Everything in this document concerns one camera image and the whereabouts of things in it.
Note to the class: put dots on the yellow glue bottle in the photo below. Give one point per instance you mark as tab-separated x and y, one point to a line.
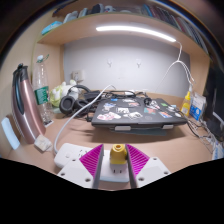
185	106

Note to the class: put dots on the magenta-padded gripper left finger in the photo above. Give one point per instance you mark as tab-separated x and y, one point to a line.
78	171

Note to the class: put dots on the small white packet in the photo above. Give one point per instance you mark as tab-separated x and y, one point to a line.
42	142

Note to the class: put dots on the light blue flat pad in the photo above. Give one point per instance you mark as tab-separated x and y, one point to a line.
10	132

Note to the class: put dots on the white keyboard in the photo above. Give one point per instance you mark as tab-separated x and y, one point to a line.
219	150

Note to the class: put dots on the black monitor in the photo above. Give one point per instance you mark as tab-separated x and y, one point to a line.
215	100

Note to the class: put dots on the clear plastic water bottle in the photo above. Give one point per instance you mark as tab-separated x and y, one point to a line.
41	95

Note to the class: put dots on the black laptop with stickers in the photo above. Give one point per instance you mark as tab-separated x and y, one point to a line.
140	115

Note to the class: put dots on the pink metal thermos jug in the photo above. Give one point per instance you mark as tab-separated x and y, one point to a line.
28	110

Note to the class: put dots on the white wall socket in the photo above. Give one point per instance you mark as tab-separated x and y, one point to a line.
78	75

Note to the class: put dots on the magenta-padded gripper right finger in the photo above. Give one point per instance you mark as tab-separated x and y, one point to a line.
150	168

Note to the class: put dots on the black headphones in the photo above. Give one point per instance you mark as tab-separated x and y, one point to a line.
67	104

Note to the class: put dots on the grey laptop stand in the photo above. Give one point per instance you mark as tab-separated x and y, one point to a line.
143	131

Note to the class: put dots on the white wall hook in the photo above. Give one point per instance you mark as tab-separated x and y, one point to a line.
109	62
138	63

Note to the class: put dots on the white LED light bar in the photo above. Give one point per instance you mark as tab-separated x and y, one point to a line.
136	30

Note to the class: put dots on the yellow charger block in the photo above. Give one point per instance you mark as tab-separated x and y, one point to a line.
118	155

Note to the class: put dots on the white and green plush toy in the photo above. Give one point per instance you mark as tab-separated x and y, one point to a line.
61	91

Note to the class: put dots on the blue and white box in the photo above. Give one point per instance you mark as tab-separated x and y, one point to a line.
197	107

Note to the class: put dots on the wooden shelf with books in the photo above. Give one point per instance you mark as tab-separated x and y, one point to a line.
83	28

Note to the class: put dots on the white power strip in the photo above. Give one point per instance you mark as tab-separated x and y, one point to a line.
66	155

